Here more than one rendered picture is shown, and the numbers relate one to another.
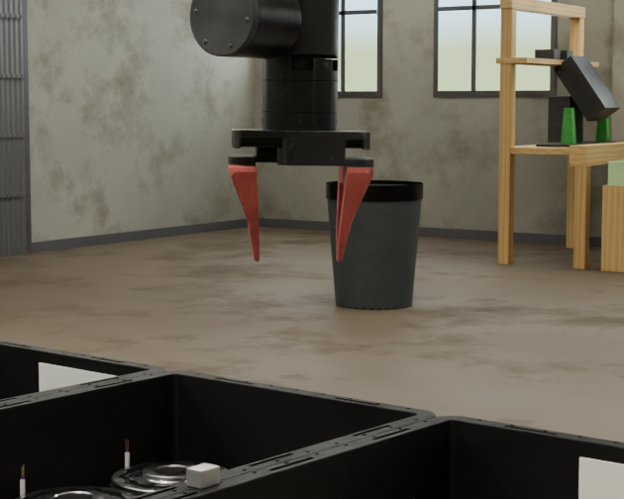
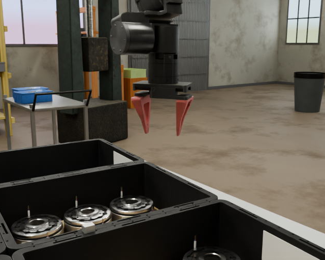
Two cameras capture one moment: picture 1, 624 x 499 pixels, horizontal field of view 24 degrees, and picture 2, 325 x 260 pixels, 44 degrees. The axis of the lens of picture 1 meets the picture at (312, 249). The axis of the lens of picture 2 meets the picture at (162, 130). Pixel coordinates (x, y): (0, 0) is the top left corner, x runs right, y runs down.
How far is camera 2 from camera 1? 0.45 m
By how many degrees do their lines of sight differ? 20
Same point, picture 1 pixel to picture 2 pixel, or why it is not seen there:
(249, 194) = (139, 108)
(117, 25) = (237, 22)
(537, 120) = not seen: outside the picture
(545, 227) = not seen: outside the picture
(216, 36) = (116, 46)
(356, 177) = (179, 103)
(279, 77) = (151, 62)
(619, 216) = not seen: outside the picture
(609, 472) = (274, 240)
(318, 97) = (165, 70)
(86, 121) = (226, 51)
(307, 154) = (160, 94)
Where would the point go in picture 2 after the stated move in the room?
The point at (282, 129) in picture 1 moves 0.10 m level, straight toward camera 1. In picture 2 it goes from (152, 83) to (131, 88)
